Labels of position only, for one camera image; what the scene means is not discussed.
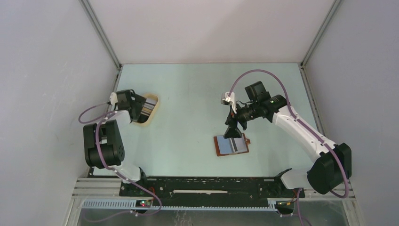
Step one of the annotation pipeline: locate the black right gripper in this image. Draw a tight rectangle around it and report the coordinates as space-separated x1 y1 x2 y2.
224 102 259 139

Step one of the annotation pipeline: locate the brown leather card holder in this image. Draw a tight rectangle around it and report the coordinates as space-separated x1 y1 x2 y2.
213 134 251 157

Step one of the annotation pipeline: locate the oval wooden tray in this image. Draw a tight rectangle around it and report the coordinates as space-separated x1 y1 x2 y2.
132 93 160 127

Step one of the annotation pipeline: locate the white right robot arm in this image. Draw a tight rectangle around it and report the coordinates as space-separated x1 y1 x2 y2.
221 81 351 197

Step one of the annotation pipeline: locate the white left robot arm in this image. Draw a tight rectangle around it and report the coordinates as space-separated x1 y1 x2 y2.
78 89 149 196

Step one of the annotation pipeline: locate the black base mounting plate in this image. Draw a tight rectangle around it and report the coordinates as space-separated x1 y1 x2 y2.
120 176 304 209

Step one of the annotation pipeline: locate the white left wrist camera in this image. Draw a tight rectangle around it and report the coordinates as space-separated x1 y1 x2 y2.
107 92 118 105

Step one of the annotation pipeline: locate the aluminium corner frame post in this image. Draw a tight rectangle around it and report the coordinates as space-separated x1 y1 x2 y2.
300 0 344 68

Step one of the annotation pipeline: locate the left aluminium corner post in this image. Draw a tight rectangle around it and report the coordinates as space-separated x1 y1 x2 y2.
79 0 122 71

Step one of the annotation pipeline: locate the light blue cable duct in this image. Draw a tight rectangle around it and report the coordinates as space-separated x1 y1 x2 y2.
81 199 277 211

